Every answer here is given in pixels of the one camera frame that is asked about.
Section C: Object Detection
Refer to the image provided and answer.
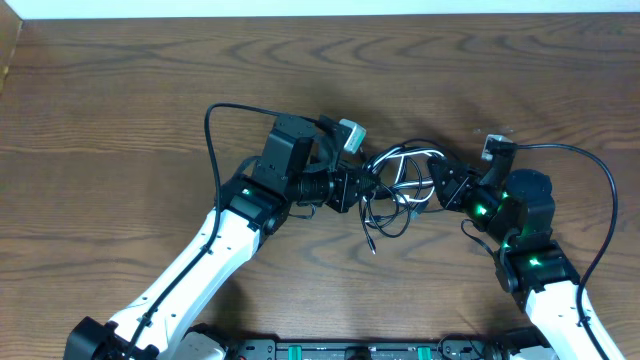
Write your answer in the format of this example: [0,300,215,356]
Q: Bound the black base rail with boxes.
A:
[227,336,503,360]

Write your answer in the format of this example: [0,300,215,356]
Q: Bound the black left camera cable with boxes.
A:
[122,102,331,360]

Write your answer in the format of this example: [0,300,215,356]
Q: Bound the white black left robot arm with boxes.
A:
[63,114,377,360]

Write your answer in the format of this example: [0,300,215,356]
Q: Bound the black camera cable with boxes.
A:
[122,102,331,360]
[509,143,620,360]

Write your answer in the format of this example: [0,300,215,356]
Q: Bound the black right camera cable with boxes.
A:
[509,143,620,360]

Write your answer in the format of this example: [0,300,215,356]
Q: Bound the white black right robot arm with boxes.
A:
[427,144,623,359]

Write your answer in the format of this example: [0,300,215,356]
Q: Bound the black usb cable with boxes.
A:
[357,138,466,255]

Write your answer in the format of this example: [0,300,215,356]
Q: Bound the white usb cable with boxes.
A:
[367,145,446,205]

